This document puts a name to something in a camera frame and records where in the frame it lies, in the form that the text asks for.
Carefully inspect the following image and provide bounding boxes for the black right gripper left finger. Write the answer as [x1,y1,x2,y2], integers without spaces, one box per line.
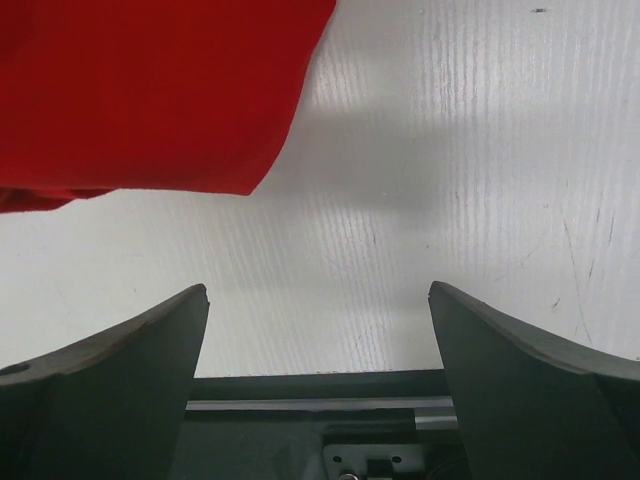
[1,284,209,479]

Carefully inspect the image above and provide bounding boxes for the red t shirt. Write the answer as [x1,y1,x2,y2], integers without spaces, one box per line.
[1,1,336,213]

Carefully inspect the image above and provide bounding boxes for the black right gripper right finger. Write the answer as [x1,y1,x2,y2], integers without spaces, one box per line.
[429,282,639,479]

